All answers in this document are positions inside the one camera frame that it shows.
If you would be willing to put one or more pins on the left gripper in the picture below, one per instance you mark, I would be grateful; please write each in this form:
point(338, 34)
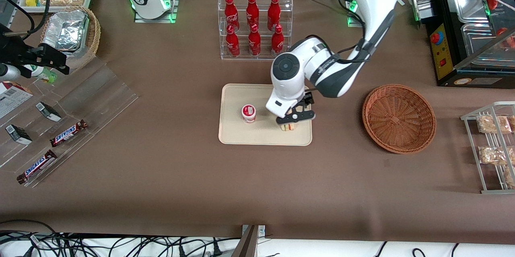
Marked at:
point(308, 99)

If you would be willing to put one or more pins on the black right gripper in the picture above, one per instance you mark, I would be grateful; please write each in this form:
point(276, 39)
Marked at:
point(17, 54)

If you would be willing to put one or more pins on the triangle sandwich with lettuce tomato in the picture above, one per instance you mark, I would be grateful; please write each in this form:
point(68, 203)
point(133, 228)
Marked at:
point(288, 127)

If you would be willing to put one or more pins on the tan wicker basket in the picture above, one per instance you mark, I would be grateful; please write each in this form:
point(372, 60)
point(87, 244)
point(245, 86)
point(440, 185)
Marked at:
point(93, 35)

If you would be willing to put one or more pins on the beige plastic tray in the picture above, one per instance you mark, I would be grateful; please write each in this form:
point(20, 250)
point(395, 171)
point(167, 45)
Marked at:
point(241, 136)

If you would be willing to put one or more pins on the brown round wicker basket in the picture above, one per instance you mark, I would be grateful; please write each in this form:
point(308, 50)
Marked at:
point(398, 120)

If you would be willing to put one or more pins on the green white small bottle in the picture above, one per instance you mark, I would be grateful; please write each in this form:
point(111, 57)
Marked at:
point(43, 74)

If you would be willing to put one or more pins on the silver foil container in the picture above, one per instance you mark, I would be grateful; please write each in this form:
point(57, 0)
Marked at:
point(64, 29)

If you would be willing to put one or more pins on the white red yogurt cup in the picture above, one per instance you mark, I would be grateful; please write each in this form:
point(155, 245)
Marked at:
point(249, 114)

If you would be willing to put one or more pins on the small black white box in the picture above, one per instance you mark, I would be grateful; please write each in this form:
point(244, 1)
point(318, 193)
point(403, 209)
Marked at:
point(18, 134)
point(48, 112)

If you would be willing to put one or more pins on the white cardboard box with barcode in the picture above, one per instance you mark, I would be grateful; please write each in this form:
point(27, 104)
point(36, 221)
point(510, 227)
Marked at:
point(12, 100)

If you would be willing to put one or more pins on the clear acrylic display stand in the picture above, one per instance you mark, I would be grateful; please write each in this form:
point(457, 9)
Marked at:
point(104, 92)

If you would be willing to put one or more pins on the brown snickers bar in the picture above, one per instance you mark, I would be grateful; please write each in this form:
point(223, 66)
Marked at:
point(37, 167)
point(68, 133)

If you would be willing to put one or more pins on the red cola bottle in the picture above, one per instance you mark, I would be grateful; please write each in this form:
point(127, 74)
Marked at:
point(252, 9)
point(254, 44)
point(230, 11)
point(277, 42)
point(274, 11)
point(232, 44)

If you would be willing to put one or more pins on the clear acrylic bottle rack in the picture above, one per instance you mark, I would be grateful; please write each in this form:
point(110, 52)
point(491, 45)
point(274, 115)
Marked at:
point(223, 54)

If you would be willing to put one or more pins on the red emergency button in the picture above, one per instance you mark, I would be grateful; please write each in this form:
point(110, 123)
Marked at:
point(436, 38)

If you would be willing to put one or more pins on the black food warmer appliance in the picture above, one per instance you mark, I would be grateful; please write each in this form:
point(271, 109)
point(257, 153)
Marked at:
point(446, 60)

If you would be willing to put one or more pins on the clear bagged granola snack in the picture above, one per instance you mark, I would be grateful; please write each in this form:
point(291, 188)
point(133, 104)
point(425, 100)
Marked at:
point(493, 124)
point(510, 177)
point(495, 155)

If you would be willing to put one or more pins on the steel warmer pan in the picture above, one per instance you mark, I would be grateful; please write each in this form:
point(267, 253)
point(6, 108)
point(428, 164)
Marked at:
point(468, 5)
point(481, 42)

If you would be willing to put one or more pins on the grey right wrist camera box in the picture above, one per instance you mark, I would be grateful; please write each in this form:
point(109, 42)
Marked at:
point(9, 72)

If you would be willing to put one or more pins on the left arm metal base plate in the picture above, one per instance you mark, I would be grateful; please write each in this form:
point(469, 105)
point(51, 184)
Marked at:
point(351, 21)

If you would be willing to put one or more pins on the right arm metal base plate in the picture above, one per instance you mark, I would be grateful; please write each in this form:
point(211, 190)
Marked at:
point(172, 7)

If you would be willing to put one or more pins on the metal table clamp bracket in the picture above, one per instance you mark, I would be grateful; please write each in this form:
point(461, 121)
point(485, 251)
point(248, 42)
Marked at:
point(251, 241)

